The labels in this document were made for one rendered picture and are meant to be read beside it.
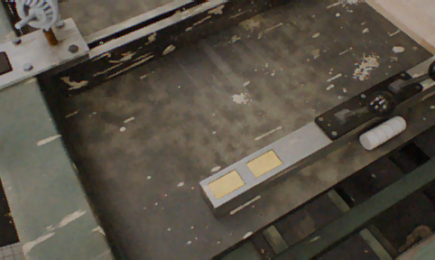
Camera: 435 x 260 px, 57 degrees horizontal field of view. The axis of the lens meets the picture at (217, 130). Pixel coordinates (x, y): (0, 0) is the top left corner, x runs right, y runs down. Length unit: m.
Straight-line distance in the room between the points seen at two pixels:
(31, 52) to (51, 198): 0.29
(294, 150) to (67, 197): 0.35
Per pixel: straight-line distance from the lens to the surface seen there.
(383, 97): 0.60
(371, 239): 2.27
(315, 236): 0.70
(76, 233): 0.57
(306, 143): 0.67
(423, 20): 0.97
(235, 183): 0.63
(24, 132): 0.69
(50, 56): 0.77
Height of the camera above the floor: 2.09
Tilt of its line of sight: 41 degrees down
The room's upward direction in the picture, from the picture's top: 95 degrees counter-clockwise
